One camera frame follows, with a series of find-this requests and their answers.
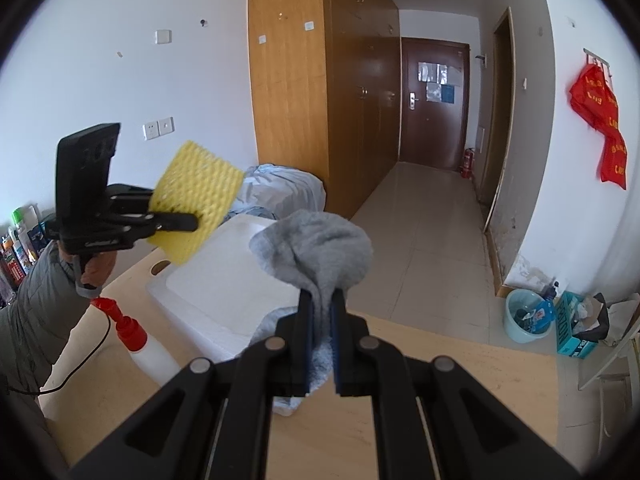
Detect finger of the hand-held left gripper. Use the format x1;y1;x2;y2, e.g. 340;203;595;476
112;211;199;233
105;183;156;211

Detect blue-grey bedding bundle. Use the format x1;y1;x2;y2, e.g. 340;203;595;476
222;163;326;222

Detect white spray bottle red trigger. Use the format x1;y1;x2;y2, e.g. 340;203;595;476
91;297;182;389

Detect red hanging banner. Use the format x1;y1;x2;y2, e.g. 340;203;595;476
568;63;629;191

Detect brown side door frame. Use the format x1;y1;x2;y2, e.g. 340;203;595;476
478;7;516;207

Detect grey sock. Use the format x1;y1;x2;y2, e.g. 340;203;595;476
249;210;374;417

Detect black cable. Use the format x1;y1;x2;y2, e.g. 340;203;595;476
9;305;112;395

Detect yellow sponge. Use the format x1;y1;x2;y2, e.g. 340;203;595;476
146;140;246;266

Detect wooden wardrobe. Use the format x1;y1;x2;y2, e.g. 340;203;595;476
248;0;401;221

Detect white chair frame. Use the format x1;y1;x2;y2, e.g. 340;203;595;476
577;304;640;392

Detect person's left hand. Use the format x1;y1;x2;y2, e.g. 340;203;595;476
81;252;119;289

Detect teal cardboard box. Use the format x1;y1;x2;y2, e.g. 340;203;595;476
555;291;601;360

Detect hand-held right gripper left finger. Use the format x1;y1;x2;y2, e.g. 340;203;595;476
70;288;315;480

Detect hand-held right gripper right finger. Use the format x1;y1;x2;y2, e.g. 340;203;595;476
330;288;581;480

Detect light blue plastic basin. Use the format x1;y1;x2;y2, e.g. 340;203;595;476
504;287;557;345

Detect person's left forearm grey sleeve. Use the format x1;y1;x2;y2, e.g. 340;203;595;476
0;242;85;397

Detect metal wall hook rack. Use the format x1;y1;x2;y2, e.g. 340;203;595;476
583;47;612;69

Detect grey paper notice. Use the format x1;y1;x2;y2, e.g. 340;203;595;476
417;62;449;84

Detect group of bottles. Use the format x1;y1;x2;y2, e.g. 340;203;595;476
0;205;42;307

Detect white foam box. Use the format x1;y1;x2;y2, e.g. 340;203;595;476
145;215;302;362

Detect dark brown door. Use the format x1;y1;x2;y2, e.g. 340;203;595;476
398;37;470;171

